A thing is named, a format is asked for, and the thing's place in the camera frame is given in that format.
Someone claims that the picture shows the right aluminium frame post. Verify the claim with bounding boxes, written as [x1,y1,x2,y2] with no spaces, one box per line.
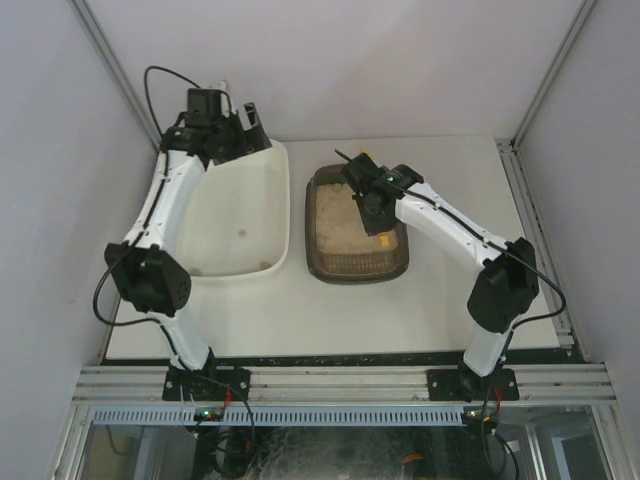
[511,0,599,150]

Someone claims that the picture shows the right aluminium side rail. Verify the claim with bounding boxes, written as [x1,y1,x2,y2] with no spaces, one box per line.
[495,139,588,361]

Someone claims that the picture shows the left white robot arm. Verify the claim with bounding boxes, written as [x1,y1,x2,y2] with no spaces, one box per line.
[102,81,286,371]

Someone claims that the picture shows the white plastic tub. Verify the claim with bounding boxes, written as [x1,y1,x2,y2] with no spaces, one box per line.
[176,140,291,278]

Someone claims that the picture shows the aluminium front rail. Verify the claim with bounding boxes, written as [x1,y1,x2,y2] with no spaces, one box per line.
[72,364,617,406]

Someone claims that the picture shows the brown litter box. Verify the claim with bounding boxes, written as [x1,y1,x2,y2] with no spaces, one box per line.
[305,164,409,284]

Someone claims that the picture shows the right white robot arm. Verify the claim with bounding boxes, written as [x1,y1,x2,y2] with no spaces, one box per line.
[341,153,567,401]

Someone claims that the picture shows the left aluminium frame post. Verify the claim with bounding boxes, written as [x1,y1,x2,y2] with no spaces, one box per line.
[67,0,159,150]

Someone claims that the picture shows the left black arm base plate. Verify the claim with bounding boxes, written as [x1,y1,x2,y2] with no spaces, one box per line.
[162,359,251,402]

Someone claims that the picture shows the aluminium frame post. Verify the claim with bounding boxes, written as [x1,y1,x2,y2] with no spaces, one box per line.
[67,0,159,150]
[511,0,599,150]

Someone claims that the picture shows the grey slotted cable duct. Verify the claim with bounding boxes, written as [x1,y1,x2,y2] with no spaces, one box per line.
[92,405,465,427]

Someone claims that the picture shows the yellow litter scoop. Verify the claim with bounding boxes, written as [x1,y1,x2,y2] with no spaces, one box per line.
[358,149,392,249]

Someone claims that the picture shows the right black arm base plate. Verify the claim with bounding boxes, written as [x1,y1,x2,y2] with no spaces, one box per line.
[426,366,520,402]

